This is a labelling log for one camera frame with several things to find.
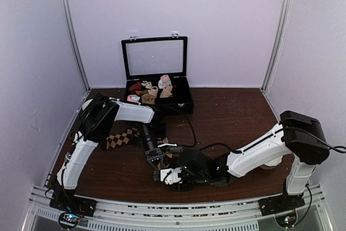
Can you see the dark red rolled sock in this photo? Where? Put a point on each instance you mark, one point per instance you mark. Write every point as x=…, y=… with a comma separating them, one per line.
x=135, y=87

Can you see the beige rolled sock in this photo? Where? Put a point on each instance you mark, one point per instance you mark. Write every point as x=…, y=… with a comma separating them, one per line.
x=167, y=92

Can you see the aluminium left corner post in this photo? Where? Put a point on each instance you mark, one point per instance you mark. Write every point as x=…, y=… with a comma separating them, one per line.
x=74, y=44

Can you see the pink teal white rolled sock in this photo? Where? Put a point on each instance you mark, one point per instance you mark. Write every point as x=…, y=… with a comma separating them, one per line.
x=164, y=81

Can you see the black box with glass lid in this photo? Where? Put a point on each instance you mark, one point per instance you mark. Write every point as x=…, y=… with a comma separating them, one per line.
x=147, y=59

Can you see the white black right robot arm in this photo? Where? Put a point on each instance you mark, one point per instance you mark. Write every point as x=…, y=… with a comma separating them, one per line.
x=295, y=134

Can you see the white scalloped bowl right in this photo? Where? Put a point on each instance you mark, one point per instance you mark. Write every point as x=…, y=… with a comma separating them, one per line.
x=272, y=164

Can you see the aluminium right corner post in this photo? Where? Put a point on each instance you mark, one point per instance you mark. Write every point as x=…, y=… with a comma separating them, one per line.
x=278, y=42

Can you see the white bowl left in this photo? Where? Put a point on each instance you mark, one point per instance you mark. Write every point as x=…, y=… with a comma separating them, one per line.
x=87, y=107

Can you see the tan rolled sock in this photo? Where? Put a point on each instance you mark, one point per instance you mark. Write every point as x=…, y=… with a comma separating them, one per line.
x=148, y=99

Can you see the brown tan argyle sock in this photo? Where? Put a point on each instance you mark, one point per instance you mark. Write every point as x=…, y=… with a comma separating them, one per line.
x=169, y=156
x=114, y=141

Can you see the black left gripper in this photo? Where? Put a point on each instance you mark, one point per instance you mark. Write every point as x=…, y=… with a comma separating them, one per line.
x=154, y=157

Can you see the aluminium corner post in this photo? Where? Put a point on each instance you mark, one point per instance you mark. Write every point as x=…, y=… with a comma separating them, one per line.
x=278, y=42
x=74, y=44

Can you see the aluminium front rail frame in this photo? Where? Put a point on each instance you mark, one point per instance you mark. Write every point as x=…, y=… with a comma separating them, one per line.
x=242, y=214

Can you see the cream rolled sock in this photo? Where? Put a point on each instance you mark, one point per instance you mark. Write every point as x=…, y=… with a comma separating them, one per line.
x=149, y=89

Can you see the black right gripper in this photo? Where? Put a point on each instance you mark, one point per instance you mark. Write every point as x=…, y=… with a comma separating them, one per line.
x=186, y=187

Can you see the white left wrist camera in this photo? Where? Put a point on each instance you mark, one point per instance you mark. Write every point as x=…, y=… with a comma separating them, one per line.
x=167, y=145

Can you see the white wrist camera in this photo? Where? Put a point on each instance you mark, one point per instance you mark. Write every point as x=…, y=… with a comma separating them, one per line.
x=170, y=176
x=167, y=145

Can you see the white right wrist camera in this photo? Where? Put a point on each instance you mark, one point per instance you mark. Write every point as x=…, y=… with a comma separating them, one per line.
x=170, y=176

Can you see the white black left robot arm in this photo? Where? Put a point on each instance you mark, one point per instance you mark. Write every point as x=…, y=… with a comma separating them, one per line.
x=98, y=116

